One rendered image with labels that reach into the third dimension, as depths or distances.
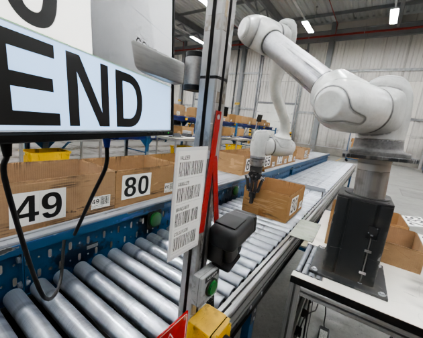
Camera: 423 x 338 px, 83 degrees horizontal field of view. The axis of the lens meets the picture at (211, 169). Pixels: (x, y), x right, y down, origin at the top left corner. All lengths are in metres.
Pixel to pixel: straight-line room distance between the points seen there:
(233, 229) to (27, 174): 0.94
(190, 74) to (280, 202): 1.13
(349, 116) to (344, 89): 0.08
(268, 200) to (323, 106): 0.82
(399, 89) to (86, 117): 0.94
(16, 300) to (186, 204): 0.63
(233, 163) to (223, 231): 1.54
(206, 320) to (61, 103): 0.49
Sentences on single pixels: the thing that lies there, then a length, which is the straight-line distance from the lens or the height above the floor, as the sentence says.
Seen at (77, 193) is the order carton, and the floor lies 0.98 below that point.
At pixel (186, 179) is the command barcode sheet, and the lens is 0.41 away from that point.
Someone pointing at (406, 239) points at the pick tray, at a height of 0.80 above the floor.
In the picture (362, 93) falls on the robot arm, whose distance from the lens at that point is 0.84.
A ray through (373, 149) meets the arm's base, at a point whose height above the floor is 1.26.
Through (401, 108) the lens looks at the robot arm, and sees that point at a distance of 1.01.
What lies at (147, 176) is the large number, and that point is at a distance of 1.17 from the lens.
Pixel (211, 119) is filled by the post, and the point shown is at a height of 1.29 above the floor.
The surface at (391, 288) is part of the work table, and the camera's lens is 1.21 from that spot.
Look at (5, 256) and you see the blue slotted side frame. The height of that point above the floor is 0.86.
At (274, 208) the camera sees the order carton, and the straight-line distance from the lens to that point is 1.51.
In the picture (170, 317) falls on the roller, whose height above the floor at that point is 0.74.
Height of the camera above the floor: 1.29
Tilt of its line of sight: 11 degrees down
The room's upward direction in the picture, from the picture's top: 6 degrees clockwise
